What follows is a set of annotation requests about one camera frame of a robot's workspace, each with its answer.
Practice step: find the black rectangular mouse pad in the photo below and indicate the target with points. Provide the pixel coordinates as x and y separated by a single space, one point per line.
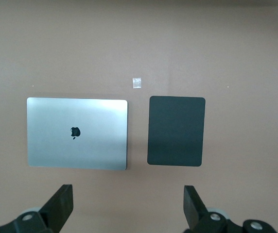
175 131

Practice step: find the silver laptop with apple logo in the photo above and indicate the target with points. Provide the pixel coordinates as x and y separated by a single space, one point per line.
80 148

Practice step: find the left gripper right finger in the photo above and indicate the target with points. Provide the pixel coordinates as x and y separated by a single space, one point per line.
193 208

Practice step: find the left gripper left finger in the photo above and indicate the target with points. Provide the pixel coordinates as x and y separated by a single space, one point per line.
58 206

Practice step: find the clear tape piece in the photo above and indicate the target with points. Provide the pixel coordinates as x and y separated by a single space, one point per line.
137 82

